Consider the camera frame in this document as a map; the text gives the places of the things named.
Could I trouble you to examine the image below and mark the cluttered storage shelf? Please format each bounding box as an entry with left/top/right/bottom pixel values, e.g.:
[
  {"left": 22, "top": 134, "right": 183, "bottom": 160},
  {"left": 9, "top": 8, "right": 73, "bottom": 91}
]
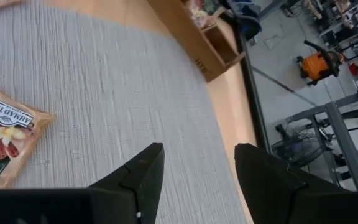
[{"left": 303, "top": 0, "right": 358, "bottom": 63}]

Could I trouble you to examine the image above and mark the black floor fan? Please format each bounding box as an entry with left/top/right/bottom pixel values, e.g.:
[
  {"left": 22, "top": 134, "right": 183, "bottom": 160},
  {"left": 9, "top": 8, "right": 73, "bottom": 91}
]
[{"left": 272, "top": 124, "right": 332, "bottom": 169}]

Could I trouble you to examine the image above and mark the wooden three-compartment tea box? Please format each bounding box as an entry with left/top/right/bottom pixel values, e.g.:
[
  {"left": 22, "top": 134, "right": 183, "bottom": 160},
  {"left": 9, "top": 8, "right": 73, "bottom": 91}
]
[{"left": 146, "top": 0, "right": 247, "bottom": 83}]

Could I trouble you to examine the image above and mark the orange shop vacuum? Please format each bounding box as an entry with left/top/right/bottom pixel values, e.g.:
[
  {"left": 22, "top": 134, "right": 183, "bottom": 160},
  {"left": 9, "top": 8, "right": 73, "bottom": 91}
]
[{"left": 296, "top": 39, "right": 344, "bottom": 86}]

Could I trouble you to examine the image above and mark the large blue plastic bin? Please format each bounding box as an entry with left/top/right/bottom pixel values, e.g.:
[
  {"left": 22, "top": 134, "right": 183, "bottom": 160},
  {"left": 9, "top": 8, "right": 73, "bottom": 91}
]
[{"left": 228, "top": 0, "right": 263, "bottom": 41}]

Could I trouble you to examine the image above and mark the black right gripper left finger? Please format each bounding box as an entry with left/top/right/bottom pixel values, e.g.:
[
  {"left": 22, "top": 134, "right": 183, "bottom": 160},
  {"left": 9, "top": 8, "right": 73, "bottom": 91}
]
[{"left": 87, "top": 142, "right": 165, "bottom": 224}]

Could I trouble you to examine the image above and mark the grey metal desk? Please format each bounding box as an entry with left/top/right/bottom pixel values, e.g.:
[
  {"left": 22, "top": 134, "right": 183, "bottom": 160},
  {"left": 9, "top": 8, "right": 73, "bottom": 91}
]
[{"left": 284, "top": 88, "right": 358, "bottom": 190}]

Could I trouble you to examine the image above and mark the grey woven placemat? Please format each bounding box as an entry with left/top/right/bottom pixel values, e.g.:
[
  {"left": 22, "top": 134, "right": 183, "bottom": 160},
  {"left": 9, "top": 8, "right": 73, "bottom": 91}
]
[{"left": 0, "top": 0, "right": 248, "bottom": 224}]

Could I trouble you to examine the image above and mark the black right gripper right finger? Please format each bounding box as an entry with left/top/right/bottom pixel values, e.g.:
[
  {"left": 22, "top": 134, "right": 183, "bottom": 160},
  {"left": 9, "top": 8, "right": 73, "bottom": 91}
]
[{"left": 234, "top": 143, "right": 347, "bottom": 224}]

